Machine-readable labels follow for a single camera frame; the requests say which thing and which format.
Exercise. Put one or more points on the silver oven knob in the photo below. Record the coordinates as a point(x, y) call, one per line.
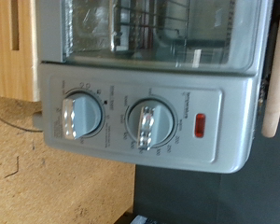
point(151, 124)
point(81, 115)

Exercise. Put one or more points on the red oven indicator light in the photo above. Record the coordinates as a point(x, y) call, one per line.
point(199, 125)

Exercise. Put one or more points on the foil-lined oven tray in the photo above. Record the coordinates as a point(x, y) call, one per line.
point(87, 25)

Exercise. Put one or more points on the silver toaster oven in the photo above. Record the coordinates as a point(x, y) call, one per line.
point(233, 124)

